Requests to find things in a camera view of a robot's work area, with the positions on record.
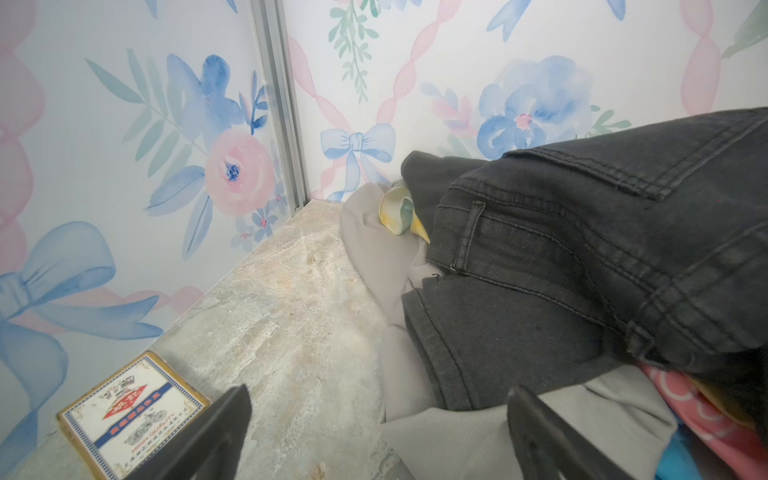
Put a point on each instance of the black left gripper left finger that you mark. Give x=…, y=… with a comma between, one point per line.
x=209, y=447

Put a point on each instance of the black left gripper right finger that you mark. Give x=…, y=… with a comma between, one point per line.
x=547, y=447

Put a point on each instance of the teal blue cloth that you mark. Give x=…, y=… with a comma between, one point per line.
x=677, y=461

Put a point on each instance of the grey cloth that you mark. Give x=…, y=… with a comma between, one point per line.
x=619, y=412

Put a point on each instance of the yellow cloth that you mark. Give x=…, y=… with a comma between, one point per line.
x=724, y=402

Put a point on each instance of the pink patterned cloth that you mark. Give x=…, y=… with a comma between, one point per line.
x=739, y=447

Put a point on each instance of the white floral cloth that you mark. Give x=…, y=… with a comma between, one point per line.
x=397, y=213

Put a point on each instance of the playing card box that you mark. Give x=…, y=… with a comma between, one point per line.
x=125, y=420

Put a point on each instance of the black denim jeans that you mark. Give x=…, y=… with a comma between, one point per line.
x=561, y=262

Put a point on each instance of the aluminium corner post left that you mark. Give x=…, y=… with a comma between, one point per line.
x=273, y=42

